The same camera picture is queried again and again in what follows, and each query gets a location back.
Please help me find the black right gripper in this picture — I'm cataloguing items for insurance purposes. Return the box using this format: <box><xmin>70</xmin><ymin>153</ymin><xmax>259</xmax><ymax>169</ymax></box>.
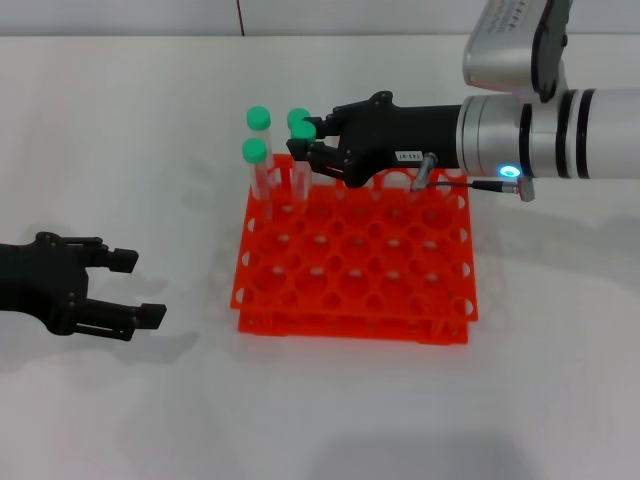
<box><xmin>285</xmin><ymin>90</ymin><xmax>464</xmax><ymax>189</ymax></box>

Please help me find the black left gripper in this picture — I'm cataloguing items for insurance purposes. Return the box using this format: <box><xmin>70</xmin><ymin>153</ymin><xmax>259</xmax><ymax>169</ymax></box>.
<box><xmin>0</xmin><ymin>231</ymin><xmax>168</xmax><ymax>343</ymax></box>

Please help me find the green capped clear test tube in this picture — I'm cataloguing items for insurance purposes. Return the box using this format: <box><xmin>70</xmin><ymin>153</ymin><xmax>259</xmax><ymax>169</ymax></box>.
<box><xmin>240</xmin><ymin>138</ymin><xmax>274</xmax><ymax>221</ymax></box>
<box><xmin>288</xmin><ymin>121</ymin><xmax>317</xmax><ymax>202</ymax></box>
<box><xmin>245</xmin><ymin>105</ymin><xmax>275</xmax><ymax>201</ymax></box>
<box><xmin>286</xmin><ymin>107</ymin><xmax>312</xmax><ymax>196</ymax></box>

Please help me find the orange test tube rack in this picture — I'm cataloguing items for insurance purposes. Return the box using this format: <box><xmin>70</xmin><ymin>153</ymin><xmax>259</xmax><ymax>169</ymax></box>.
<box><xmin>229</xmin><ymin>153</ymin><xmax>480</xmax><ymax>347</ymax></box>

